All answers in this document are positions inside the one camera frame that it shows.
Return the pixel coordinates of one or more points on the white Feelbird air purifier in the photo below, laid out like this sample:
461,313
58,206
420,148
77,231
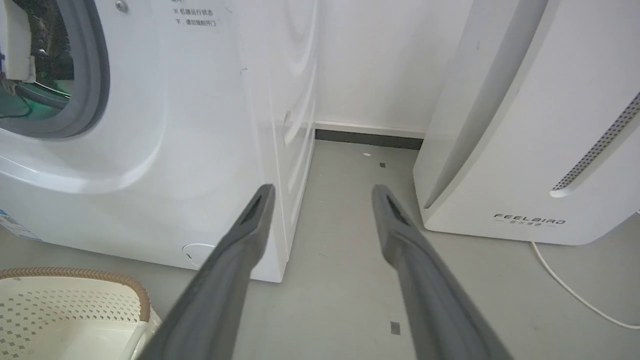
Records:
530,120

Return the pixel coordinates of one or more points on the cream perforated laundry basket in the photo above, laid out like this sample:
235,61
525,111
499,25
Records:
65,320

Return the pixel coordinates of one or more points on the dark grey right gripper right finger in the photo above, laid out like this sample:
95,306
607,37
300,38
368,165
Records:
430,295

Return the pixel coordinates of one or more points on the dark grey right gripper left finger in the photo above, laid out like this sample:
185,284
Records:
220,290

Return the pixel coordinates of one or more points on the white front-loading washing machine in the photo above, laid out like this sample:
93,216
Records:
165,125

